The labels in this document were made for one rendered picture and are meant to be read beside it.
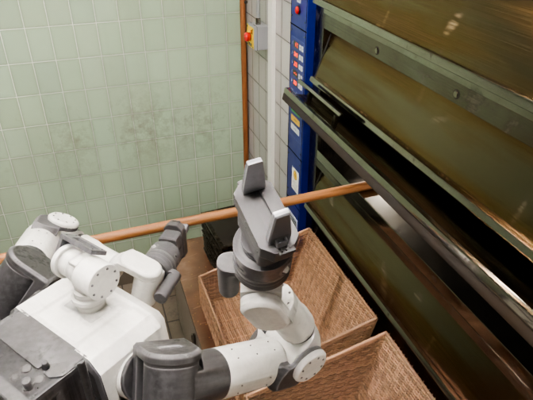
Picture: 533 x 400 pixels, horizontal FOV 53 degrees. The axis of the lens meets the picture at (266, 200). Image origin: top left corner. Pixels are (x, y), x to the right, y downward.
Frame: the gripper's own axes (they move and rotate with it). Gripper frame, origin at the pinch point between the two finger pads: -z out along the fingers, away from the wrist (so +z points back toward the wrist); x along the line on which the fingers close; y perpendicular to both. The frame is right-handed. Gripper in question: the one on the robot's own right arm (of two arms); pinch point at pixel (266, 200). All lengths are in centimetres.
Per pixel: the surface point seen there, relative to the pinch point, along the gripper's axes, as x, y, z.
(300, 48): 101, 60, 71
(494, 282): -13, 41, 31
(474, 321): -12, 52, 64
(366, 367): -1, 40, 116
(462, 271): -7, 40, 37
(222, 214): 49, 10, 79
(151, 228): 51, -11, 77
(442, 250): -1, 41, 39
